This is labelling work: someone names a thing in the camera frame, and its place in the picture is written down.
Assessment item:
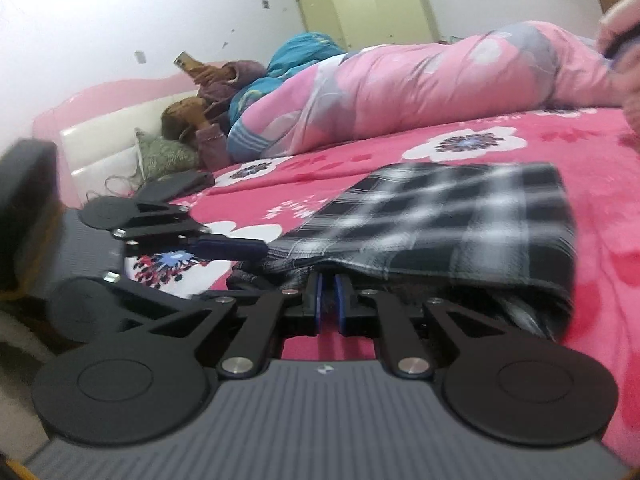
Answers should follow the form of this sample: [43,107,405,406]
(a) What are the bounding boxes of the tan phone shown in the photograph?
[173,51,206,73]

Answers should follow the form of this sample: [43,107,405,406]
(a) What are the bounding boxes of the stack of folded clothes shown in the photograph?
[597,0,640,148]

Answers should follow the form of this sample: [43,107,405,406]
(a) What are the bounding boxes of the black cable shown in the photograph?
[85,172,146,201]

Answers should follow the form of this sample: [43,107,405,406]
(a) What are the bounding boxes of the green floral pillow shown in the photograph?
[135,127,201,183]

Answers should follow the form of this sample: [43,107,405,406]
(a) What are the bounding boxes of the pink grey floral quilt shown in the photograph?
[227,20,631,163]

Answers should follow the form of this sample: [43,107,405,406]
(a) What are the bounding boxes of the black white plaid pants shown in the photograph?
[227,161,576,343]

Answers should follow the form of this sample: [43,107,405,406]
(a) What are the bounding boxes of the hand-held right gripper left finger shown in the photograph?
[145,272,326,378]

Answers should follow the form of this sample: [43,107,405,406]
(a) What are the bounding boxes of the white pink headboard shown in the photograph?
[32,72,201,211]

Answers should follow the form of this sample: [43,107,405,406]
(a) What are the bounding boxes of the yellow-green wardrobe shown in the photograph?
[296,0,441,53]

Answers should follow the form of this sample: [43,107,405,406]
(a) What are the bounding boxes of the dark grey cloth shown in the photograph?
[135,170,216,203]

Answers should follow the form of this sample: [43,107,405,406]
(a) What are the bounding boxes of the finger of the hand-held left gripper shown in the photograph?
[102,270,217,335]
[112,201,268,261]

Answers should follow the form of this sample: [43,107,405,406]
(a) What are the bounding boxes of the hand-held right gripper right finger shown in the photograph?
[334,272,506,378]

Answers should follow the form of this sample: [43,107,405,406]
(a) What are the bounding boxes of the pink floral blanket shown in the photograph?
[122,105,640,466]

